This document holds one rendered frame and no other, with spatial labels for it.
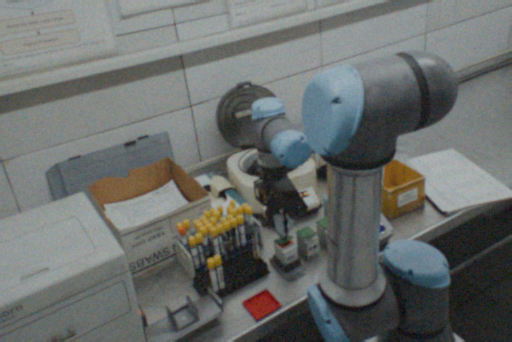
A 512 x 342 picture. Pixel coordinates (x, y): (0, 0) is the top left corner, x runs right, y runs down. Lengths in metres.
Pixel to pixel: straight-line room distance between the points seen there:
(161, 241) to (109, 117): 0.41
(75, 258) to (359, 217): 0.54
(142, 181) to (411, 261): 0.93
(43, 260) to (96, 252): 0.09
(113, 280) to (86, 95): 0.67
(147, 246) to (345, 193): 0.76
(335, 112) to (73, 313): 0.64
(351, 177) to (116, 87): 1.00
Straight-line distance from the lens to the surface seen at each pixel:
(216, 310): 1.29
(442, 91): 0.77
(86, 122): 1.65
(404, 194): 1.55
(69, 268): 1.08
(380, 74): 0.73
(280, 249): 1.36
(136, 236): 1.43
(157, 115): 1.71
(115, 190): 1.68
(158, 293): 1.43
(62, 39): 1.57
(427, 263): 1.04
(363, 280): 0.93
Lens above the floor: 1.79
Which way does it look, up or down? 27 degrees down
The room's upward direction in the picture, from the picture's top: 5 degrees counter-clockwise
